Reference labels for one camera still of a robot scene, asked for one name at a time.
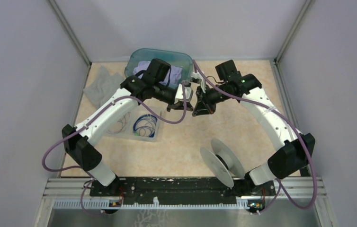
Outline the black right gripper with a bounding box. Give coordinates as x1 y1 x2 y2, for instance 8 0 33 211
192 83 230 117

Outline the white perforated cable spool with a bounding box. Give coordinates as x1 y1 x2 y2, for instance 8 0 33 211
200 138 246 188

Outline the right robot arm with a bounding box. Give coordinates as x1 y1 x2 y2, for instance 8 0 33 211
193 60 315 195

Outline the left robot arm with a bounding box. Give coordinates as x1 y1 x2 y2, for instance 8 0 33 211
62 58 193 196

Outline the lavender cloth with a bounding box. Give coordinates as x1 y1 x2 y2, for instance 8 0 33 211
133 61 183 86

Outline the clear plastic divided tray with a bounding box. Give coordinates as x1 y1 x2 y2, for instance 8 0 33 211
105 105 162 142

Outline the teal plastic basin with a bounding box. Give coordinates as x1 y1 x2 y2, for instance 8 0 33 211
125 48 193 88

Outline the clear plastic bag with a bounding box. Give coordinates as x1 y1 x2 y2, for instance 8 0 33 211
83 66 124 109

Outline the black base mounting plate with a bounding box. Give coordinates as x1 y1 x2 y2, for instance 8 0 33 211
89 177 276 205

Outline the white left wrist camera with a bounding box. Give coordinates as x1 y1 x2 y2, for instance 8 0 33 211
174 84 194 103

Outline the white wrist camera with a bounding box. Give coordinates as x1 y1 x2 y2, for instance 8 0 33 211
190 71 206 93
174 84 194 103

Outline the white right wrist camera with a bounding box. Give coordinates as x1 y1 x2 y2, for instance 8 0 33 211
190 71 206 93

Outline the blue cable coil green connector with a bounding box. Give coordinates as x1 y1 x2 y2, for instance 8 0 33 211
133 114 158 138

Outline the blue thin wire coil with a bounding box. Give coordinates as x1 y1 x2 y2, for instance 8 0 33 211
107 111 132 135

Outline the white slotted cable duct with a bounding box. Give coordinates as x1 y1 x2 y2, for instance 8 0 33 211
53 197 250 210

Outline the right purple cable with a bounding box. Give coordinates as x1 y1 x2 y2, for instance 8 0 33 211
192 60 318 215

